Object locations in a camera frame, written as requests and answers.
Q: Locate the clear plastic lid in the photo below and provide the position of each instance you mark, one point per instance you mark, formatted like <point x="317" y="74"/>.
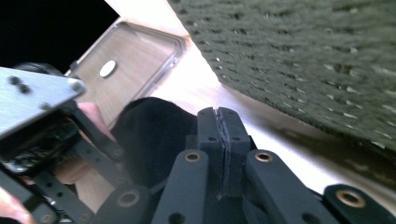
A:
<point x="130" y="62"/>

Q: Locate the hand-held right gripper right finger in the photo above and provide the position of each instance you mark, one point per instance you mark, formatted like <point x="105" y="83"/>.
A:
<point x="274" y="193"/>

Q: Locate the black sock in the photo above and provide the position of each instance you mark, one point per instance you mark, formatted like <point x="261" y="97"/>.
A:
<point x="149" y="133"/>

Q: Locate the green woven basket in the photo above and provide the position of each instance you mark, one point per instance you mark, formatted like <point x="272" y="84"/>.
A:
<point x="295" y="62"/>

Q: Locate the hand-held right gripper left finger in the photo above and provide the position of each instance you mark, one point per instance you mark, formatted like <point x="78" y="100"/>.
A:
<point x="186" y="186"/>

